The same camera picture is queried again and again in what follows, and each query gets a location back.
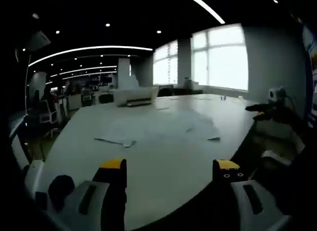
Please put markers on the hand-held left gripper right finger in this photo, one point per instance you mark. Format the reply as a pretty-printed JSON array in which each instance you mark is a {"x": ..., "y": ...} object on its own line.
[{"x": 230, "y": 191}]

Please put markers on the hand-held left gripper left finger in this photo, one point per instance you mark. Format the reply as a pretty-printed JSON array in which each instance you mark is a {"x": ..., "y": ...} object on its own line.
[{"x": 109, "y": 189}]

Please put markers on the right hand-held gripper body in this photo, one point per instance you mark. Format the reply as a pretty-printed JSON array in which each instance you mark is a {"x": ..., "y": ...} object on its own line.
[{"x": 278, "y": 96}]

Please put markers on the white sheet of paper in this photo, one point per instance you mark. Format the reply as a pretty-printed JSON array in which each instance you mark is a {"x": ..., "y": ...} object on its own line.
[{"x": 161, "y": 127}]

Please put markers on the white box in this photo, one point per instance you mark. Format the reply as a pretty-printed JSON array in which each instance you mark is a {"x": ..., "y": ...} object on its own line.
[{"x": 272, "y": 132}]

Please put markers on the small white object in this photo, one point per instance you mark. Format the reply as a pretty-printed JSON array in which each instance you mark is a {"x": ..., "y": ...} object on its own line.
[{"x": 223, "y": 98}]

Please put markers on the black rounded object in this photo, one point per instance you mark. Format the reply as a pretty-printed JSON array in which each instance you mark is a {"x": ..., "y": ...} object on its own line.
[{"x": 61, "y": 191}]

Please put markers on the white table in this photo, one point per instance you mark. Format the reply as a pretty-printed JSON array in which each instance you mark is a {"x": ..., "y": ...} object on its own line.
[{"x": 161, "y": 166}]

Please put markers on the wide office window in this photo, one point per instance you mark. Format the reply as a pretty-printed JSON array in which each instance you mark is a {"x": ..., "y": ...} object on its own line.
[{"x": 220, "y": 57}]

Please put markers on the grey box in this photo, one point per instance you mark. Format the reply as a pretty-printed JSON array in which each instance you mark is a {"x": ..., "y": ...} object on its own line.
[{"x": 189, "y": 83}]

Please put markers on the black office chair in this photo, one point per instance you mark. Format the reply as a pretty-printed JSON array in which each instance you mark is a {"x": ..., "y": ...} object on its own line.
[{"x": 165, "y": 91}]

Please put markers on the white office chair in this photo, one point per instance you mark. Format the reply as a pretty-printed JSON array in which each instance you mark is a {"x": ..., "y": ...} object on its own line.
[{"x": 49, "y": 114}]

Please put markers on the white printer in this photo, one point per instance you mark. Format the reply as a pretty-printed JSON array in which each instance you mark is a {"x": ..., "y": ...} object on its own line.
[{"x": 133, "y": 96}]

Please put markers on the narrow office window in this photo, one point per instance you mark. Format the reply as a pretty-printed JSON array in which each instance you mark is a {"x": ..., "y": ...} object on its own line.
[{"x": 164, "y": 65}]

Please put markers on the long ceiling light strip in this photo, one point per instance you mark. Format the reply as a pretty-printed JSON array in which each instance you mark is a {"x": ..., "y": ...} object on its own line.
[
  {"x": 86, "y": 49},
  {"x": 205, "y": 9}
]

